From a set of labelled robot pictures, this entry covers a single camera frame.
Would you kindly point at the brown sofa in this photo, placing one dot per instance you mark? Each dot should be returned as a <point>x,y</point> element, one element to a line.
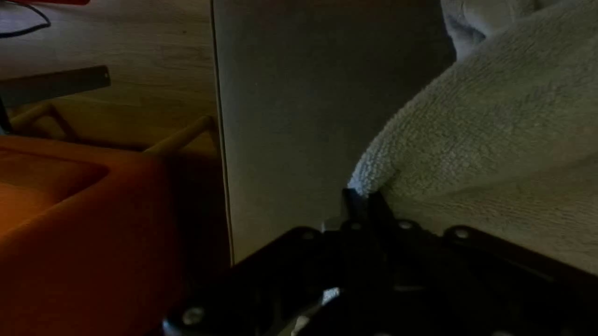
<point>304,87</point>

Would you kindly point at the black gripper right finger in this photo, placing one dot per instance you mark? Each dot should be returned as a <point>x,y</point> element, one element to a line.
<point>495,289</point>

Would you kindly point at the orange armchair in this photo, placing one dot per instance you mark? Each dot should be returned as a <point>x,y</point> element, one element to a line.
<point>89,242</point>

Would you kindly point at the grey towel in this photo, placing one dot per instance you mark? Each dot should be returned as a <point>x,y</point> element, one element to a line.
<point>508,138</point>

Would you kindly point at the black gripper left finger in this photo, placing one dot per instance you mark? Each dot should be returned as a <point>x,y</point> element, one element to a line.
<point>306,272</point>

